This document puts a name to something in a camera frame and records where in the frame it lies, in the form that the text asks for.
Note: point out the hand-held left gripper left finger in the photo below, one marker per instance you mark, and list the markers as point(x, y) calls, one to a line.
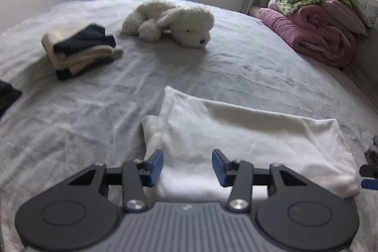
point(156, 168)

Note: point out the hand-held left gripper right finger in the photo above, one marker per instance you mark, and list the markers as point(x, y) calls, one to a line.
point(219, 168)

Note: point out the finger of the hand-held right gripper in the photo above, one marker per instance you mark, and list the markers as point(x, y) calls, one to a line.
point(370, 183)

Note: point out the white T-shirt yellow print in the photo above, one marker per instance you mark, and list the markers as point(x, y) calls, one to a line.
point(236, 134)

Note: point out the grey folded clothes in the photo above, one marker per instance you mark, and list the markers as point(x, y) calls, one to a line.
point(374, 148)

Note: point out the beige and black clothes stack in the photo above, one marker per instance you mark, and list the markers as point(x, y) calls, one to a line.
point(79, 48)

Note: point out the white plush dog toy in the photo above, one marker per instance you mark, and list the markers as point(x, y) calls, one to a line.
point(177, 21)

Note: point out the pink rolled quilt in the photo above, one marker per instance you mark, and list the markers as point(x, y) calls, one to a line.
point(310, 33)

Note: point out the dark cloth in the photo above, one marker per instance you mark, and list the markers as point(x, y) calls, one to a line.
point(9, 95)

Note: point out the grey pillow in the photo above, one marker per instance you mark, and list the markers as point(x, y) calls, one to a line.
point(345, 15)

